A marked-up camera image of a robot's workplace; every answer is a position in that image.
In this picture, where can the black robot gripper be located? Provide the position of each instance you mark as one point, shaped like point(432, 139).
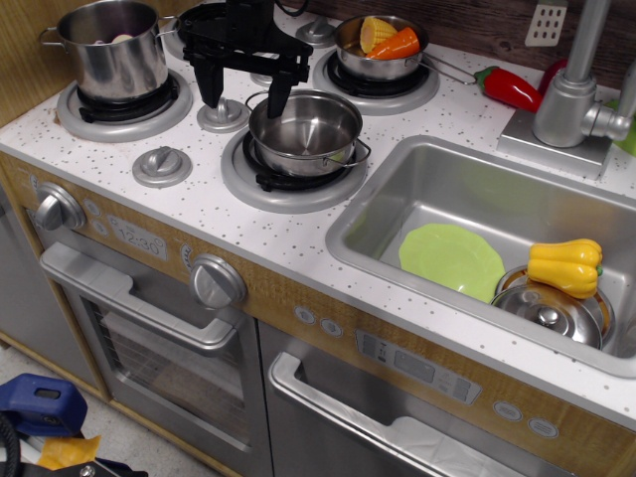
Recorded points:
point(242, 36)

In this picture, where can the small steel pot with handles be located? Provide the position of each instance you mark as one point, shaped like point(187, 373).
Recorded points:
point(317, 133)

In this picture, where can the grey stove knob centre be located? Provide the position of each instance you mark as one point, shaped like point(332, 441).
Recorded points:
point(228, 117)

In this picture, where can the grey stove knob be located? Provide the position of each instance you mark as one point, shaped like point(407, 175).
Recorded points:
point(162, 167)
point(228, 117)
point(318, 34)

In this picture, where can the grey stove knob rear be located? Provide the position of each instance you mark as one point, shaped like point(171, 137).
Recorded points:
point(318, 34)

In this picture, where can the grey stove knob front left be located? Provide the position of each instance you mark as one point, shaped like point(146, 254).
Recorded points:
point(162, 167)

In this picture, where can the front right grey burner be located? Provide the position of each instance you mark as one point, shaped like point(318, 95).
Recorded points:
point(254, 184)

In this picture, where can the grey burner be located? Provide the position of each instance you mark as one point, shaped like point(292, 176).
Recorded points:
point(376, 97)
point(125, 121)
point(254, 184)

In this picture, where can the front left grey burner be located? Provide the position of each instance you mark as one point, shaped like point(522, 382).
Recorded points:
point(125, 121)

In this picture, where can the tall steel stock pot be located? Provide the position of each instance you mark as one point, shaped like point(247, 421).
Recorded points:
point(114, 47)

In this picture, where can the rear right grey burner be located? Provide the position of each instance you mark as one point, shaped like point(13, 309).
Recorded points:
point(376, 97)

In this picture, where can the yellow toy corn cob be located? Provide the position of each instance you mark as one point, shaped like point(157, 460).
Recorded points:
point(373, 32)

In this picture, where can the orange toy carrot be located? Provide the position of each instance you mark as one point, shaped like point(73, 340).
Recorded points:
point(405, 43)

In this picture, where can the silver toy sink basin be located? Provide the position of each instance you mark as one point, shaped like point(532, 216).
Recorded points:
point(428, 180)

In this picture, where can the toy oven clock display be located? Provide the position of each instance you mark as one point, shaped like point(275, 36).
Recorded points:
point(135, 236)

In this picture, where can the silver oven dial right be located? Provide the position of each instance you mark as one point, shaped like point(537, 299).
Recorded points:
point(214, 283)

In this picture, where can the silver oven dial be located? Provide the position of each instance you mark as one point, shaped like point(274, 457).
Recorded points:
point(57, 208)
point(214, 283)

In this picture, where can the silver oven dial left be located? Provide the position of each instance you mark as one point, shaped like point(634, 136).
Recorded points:
point(57, 208)

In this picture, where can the red toy chili pepper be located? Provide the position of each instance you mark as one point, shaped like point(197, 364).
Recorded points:
point(506, 87)

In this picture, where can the light green plastic plate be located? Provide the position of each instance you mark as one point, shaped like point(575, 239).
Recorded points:
point(453, 257)

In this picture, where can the white perforated spatula head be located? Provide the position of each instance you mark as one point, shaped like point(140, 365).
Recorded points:
point(546, 24)

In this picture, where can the silver toy faucet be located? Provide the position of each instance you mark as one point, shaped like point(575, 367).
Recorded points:
point(572, 130)

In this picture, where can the yellow toy bell pepper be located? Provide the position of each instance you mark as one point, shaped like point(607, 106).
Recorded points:
point(572, 267)

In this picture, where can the blue clamp tool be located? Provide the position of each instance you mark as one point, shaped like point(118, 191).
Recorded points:
point(41, 406)

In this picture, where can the green toy vegetable behind faucet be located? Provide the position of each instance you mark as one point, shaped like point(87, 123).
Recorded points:
point(628, 145)

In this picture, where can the steel pot lid with knob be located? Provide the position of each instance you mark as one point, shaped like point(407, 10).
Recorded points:
point(580, 320)

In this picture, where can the yellow tape piece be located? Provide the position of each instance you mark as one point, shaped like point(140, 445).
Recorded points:
point(63, 452)

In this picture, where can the steel saucepan with long handle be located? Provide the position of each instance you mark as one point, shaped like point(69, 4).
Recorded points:
point(354, 61)

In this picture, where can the toy oven door with handle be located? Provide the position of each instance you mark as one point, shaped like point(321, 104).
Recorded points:
point(192, 371)

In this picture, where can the toy dishwasher door with handle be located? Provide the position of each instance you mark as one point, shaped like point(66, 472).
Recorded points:
point(326, 418)

